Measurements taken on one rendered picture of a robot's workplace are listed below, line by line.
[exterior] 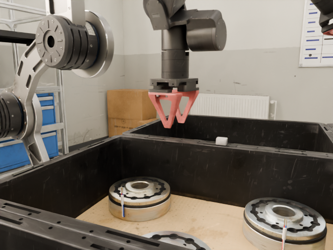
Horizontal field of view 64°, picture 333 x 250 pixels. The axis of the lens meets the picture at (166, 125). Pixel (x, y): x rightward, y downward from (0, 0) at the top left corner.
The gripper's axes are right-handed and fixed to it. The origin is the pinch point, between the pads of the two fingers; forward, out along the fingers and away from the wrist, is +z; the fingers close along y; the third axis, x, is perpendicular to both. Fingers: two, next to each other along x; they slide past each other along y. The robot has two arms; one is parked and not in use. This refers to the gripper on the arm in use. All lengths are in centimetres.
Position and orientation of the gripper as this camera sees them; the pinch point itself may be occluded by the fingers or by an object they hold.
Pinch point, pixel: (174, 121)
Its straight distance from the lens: 57.8
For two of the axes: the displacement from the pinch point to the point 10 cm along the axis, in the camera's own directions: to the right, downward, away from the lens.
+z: 0.0, 9.8, 2.0
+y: 5.0, -1.8, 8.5
